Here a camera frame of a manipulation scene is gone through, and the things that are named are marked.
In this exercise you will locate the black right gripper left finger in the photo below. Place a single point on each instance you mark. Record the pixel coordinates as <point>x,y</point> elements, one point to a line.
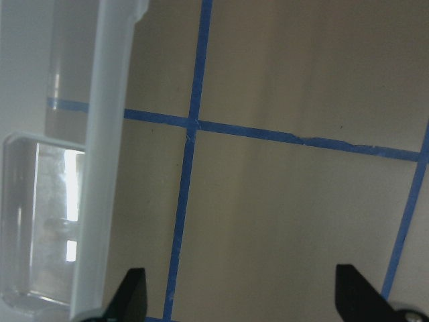
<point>130,300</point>

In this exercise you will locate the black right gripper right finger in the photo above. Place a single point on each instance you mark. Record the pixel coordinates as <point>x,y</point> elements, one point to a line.
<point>356,299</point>

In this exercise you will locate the clear ribbed box lid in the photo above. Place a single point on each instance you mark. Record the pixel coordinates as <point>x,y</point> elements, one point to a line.
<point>64,73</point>

